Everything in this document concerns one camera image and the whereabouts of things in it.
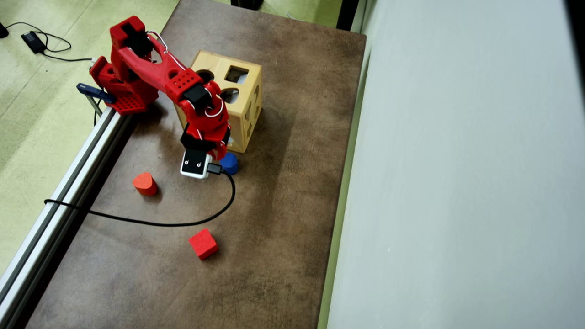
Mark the wooden shape sorter box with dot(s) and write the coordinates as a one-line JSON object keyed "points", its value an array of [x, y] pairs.
{"points": [[217, 61]]}

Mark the red cube block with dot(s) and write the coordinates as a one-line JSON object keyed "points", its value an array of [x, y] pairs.
{"points": [[203, 244]]}

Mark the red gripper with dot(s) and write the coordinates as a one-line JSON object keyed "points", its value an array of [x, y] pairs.
{"points": [[211, 137]]}

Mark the dark vertical post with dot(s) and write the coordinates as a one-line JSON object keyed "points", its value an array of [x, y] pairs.
{"points": [[348, 13]]}

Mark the black round floor object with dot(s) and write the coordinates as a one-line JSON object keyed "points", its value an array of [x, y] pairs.
{"points": [[2, 31]]}

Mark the blue cylinder block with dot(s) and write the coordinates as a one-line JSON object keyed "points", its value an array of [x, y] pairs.
{"points": [[231, 164]]}

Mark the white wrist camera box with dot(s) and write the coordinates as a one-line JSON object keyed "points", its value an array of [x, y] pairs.
{"points": [[196, 163]]}

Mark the blue table clamp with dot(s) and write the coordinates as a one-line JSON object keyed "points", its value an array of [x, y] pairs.
{"points": [[93, 91]]}

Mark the red robot arm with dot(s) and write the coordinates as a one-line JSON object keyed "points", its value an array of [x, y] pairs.
{"points": [[146, 73]]}

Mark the black power adapter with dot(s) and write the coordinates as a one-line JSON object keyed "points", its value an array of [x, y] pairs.
{"points": [[33, 41]]}

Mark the aluminium profile rail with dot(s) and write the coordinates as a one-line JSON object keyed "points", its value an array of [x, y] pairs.
{"points": [[68, 183]]}

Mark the orange-red rounded block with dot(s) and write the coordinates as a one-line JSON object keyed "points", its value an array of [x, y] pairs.
{"points": [[145, 183]]}

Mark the black furniture foot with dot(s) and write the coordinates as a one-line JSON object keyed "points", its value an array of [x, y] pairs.
{"points": [[247, 3]]}

